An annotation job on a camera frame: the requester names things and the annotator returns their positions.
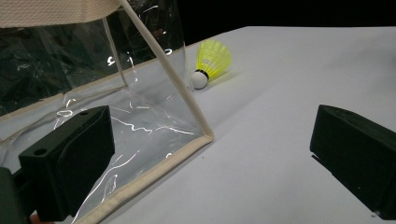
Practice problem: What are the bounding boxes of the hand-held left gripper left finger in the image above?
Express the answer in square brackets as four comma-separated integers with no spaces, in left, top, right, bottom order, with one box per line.
[18,105,116,222]

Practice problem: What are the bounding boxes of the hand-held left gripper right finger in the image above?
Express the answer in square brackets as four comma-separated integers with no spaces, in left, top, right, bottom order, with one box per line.
[309,104,396,220]

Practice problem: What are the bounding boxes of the clear bag with beige trim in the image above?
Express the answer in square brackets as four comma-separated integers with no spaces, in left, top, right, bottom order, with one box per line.
[0,0,215,224]

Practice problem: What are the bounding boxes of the yellow shuttlecock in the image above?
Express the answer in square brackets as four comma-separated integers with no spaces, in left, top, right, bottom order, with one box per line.
[191,39,233,91]

